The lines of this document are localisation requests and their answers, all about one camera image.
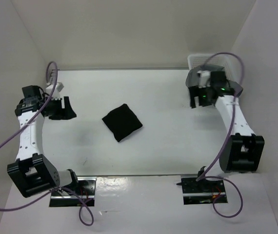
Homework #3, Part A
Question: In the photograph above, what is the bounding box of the black skirt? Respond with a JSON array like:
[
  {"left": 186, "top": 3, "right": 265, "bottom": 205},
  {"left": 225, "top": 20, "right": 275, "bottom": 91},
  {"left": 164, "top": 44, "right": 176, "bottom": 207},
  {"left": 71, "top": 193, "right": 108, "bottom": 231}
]
[{"left": 102, "top": 103, "right": 143, "bottom": 142}]

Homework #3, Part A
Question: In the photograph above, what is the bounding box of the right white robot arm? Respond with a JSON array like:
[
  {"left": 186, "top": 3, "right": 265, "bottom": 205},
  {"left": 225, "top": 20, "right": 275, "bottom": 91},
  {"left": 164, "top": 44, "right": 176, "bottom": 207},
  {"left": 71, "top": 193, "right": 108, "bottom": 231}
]
[{"left": 186, "top": 68, "right": 265, "bottom": 192}]

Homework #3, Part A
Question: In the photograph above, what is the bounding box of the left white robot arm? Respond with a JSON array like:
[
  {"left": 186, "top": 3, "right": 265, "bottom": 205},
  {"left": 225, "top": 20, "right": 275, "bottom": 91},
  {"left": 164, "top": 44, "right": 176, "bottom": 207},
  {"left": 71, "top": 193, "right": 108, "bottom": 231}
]
[{"left": 7, "top": 82, "right": 80, "bottom": 197}]

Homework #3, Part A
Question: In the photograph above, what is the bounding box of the grey skirt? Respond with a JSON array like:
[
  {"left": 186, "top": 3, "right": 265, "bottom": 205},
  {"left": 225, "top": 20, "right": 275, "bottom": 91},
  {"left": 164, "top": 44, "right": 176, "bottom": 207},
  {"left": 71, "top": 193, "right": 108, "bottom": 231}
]
[{"left": 186, "top": 64, "right": 243, "bottom": 97}]

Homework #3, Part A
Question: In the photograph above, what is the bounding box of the white plastic laundry basket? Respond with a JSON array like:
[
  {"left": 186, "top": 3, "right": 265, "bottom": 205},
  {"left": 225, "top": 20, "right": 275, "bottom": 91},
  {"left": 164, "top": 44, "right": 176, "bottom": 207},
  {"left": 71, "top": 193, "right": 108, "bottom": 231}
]
[{"left": 187, "top": 53, "right": 240, "bottom": 82}]

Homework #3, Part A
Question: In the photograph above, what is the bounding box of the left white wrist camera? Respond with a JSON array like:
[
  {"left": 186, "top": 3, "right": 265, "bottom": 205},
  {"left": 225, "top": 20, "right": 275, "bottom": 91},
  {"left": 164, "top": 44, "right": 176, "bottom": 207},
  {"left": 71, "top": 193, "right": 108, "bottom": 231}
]
[{"left": 45, "top": 82, "right": 64, "bottom": 99}]

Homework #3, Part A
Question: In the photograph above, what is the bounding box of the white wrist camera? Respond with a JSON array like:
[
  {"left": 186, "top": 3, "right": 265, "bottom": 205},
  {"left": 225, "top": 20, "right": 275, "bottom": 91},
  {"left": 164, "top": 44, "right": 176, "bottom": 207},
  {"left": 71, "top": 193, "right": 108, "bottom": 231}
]
[
  {"left": 197, "top": 70, "right": 211, "bottom": 88},
  {"left": 45, "top": 82, "right": 64, "bottom": 99}
]

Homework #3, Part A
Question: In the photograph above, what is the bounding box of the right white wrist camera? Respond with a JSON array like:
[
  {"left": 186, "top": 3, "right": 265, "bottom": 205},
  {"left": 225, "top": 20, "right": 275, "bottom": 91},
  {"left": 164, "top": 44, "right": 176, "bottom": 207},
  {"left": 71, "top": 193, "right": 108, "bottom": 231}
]
[{"left": 197, "top": 70, "right": 211, "bottom": 88}]

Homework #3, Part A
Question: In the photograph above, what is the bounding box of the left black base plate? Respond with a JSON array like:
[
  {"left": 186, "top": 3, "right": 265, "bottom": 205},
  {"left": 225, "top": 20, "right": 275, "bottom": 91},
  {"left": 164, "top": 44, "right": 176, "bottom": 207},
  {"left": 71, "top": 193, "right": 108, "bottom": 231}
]
[{"left": 49, "top": 176, "right": 97, "bottom": 208}]

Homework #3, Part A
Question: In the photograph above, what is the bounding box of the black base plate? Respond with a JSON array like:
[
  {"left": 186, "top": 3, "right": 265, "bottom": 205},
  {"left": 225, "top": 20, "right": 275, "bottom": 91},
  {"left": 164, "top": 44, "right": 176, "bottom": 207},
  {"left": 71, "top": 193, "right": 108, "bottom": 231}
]
[
  {"left": 49, "top": 176, "right": 97, "bottom": 208},
  {"left": 176, "top": 175, "right": 228, "bottom": 205}
]

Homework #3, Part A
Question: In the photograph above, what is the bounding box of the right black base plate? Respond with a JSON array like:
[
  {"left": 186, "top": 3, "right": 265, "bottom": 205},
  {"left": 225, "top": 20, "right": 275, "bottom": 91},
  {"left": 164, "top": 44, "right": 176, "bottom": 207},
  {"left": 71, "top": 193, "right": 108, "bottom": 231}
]
[{"left": 176, "top": 175, "right": 228, "bottom": 205}]

